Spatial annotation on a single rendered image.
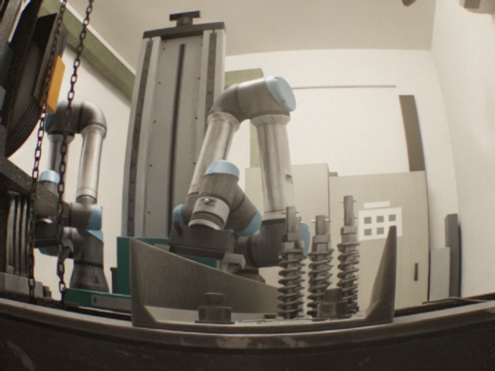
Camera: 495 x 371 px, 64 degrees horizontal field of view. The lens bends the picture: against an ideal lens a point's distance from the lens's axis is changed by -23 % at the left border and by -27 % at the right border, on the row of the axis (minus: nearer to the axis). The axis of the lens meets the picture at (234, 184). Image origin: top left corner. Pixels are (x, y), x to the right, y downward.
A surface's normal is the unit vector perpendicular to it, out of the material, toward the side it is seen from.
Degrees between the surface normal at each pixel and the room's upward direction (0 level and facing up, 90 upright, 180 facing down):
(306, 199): 90
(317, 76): 90
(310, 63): 90
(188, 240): 67
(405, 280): 90
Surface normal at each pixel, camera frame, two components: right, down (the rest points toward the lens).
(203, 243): -0.19, -0.62
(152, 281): 0.96, -0.19
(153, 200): -0.14, -0.26
